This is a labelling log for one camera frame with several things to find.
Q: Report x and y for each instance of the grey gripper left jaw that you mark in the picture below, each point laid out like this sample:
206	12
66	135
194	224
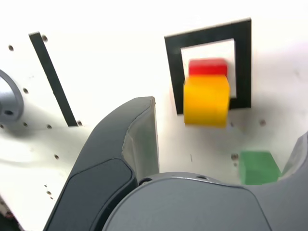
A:
101	163

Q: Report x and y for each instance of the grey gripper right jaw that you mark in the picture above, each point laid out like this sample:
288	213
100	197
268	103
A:
192	207

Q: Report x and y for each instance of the black tape strip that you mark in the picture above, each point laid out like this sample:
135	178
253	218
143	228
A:
51	79

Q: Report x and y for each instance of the red cube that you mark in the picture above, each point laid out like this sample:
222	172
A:
207	67

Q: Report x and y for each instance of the black tape square outline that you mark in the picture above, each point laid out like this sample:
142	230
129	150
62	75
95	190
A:
243	60

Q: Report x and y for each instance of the green cube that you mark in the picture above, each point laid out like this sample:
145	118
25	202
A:
257	168

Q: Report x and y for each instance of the yellow cube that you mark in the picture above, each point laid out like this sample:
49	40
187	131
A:
205	103

